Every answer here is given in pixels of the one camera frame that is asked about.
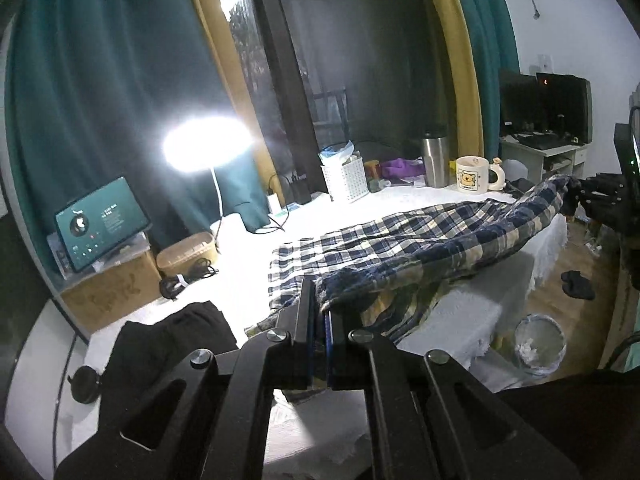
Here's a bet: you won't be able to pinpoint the cardboard box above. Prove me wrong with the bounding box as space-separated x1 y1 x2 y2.
59 247 163 336

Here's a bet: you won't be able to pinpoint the coiled black cable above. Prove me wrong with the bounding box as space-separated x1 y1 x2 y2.
159 259 220 302

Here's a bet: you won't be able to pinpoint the black cloth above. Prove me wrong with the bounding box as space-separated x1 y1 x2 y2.
97 301 240 441

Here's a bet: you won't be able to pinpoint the black computer monitor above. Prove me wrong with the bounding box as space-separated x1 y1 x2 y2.
499 69 543 136
537 74 593 143

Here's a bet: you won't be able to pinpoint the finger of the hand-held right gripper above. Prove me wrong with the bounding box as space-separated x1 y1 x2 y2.
567 173 627 198
564 195 627 228

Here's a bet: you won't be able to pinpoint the white computer desk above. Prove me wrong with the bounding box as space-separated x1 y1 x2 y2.
500 135 591 183

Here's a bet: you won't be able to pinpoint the teal curtain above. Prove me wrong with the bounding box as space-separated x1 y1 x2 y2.
445 0 521 156
5 0 273 281

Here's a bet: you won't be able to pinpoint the blue plaid pants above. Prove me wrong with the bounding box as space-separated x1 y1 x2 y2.
245 174 583 346

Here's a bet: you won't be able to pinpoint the black socks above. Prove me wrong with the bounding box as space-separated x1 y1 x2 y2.
560 270 597 301

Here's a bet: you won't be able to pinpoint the white textured table cover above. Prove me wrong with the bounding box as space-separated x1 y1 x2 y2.
10 180 571 480

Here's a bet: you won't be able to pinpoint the stainless steel tumbler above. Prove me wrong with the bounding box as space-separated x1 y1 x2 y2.
420 127 451 189

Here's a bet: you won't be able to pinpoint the tablet with teal screen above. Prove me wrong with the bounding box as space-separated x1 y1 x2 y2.
54 176 152 273

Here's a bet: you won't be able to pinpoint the yellow curtain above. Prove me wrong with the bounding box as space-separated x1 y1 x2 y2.
179 0 281 201
417 0 486 161

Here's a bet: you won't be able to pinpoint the white desk lamp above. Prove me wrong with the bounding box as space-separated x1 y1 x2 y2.
162 115 253 253

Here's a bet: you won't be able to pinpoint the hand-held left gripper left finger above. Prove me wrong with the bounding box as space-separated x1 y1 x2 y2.
54 277 331 480

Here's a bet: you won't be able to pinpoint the white perforated plastic basket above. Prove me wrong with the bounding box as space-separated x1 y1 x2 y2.
320 156 366 203

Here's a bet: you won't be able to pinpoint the cream mug with yellow print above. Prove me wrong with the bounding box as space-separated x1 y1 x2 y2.
455 155 507 195

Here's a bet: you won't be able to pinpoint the round wicker basket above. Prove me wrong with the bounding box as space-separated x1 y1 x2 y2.
156 231 217 277

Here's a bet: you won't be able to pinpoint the round black disc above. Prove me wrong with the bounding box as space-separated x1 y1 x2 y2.
69 366 103 406

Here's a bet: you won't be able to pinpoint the mesh trash bin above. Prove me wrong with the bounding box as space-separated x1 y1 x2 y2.
514 312 565 377

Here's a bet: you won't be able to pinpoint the black keyboard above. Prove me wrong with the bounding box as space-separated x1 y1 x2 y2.
517 132 568 150

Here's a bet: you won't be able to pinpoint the black adapter box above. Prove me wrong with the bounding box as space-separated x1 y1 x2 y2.
290 175 314 206

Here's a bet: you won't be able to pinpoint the dark window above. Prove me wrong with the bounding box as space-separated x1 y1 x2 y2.
210 0 453 196

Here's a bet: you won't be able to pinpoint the blue plastic bag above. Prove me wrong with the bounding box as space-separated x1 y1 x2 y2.
319 141 357 166

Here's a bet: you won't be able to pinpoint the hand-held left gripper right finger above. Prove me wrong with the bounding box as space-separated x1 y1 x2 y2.
322 309 583 480

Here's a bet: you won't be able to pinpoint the purple cloth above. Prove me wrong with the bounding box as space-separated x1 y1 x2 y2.
380 157 426 181

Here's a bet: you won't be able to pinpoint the black chair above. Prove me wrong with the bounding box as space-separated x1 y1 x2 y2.
310 87 351 146

